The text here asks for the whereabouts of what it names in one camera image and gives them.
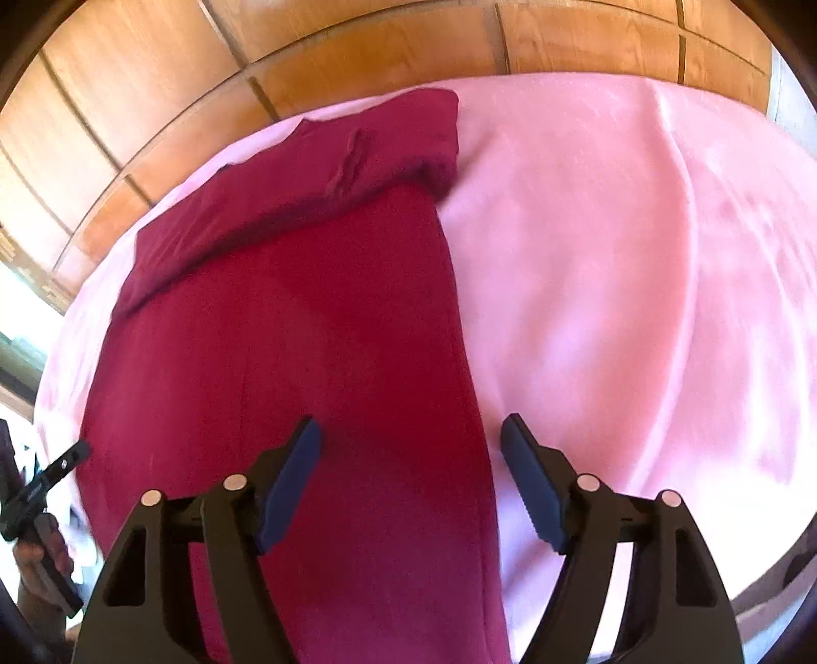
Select window with wooden frame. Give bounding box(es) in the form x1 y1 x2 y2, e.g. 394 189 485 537
2 227 72 422

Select person's left hand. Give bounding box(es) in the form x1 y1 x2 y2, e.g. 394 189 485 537
11 512 78 639

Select dark red long-sleeve sweater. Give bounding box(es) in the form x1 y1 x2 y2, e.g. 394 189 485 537
78 88 510 662

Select wooden panelled wardrobe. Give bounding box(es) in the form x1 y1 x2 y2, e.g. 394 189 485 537
2 2 773 310

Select pink bed cover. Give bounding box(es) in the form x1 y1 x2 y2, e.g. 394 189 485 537
35 74 815 662

